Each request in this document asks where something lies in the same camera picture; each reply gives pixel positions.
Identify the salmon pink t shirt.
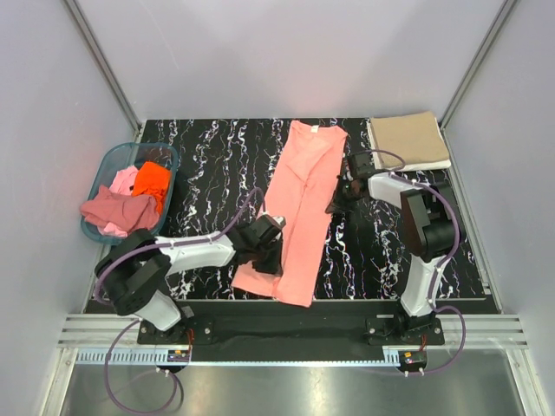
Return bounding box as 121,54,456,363
232,120,347,308

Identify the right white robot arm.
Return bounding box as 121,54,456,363
326,151,466,346

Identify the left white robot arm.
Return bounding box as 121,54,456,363
95,213,286,345

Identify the folded beige t shirt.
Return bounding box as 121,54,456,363
368,111,451,172

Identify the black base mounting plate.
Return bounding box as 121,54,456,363
138,300,445,367

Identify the orange t shirt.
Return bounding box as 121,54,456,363
132,161,172,215

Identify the dusty rose t shirt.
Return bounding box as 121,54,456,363
80,185,160,233

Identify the teal plastic laundry basket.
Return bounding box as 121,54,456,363
81,143,178,245

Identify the light pink t shirt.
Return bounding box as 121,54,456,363
98,166,139,237

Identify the left aluminium corner post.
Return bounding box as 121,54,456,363
62,0,143,137

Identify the aluminium corner post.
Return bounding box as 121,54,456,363
438,0,520,131
62,0,143,137

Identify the aluminium frame rail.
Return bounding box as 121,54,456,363
56,315,153,347

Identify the slotted cable duct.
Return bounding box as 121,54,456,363
75,348,168,365

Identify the right aluminium corner post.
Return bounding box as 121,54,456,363
438,0,520,131

